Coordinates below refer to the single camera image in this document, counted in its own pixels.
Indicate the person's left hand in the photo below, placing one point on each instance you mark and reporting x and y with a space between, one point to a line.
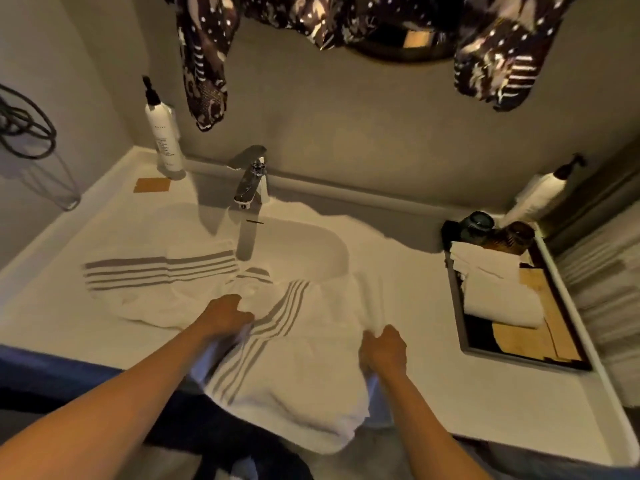
225 317

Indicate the blue glass cup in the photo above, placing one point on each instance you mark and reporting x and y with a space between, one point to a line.
477 228

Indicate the amber ribbed glass cup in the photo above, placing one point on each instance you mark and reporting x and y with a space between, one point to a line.
515 237

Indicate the person's right hand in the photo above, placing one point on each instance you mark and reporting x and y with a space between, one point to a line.
385 352

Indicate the person's right forearm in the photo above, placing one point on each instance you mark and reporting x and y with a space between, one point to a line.
425 429

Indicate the dark patterned hanging garment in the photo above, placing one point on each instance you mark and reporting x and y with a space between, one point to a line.
205 59

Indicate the striped white hand towel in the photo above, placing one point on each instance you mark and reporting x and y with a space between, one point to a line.
310 374

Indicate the square kraft paper packet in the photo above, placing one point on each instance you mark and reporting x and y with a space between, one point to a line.
520 339

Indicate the large striped white towel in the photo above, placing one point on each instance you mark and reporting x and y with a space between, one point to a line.
160 299

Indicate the chrome faucet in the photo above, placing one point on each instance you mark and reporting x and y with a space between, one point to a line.
250 187

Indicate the black tray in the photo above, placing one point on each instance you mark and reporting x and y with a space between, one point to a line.
477 337

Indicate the small tan soap packet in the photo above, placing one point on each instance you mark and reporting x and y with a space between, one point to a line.
151 185

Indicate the person's left forearm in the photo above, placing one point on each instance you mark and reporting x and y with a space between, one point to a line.
110 419

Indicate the white pump bottle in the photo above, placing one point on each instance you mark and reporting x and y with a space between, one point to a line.
535 197
167 139

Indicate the round dark wall mirror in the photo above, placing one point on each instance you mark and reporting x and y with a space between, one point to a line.
390 52

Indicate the small plain white towel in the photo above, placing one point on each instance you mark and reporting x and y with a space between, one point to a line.
500 299

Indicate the small striped white towel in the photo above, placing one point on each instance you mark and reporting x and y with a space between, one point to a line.
480 257

